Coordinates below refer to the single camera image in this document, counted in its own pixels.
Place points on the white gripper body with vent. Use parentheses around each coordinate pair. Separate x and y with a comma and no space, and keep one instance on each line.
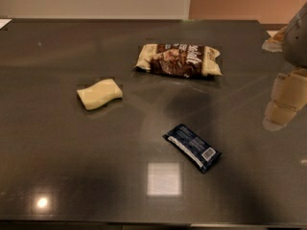
(297,45)

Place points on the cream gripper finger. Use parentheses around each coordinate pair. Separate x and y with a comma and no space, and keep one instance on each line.
(275,42)
(289,95)

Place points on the yellow wavy sponge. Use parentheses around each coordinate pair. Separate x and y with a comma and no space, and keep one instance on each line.
(100,94)

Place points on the brown and cream snack bag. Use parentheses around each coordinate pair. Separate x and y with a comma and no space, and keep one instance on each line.
(179,60)

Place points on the dark blue rxbar wrapper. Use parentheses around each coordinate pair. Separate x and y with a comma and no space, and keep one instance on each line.
(190,143)

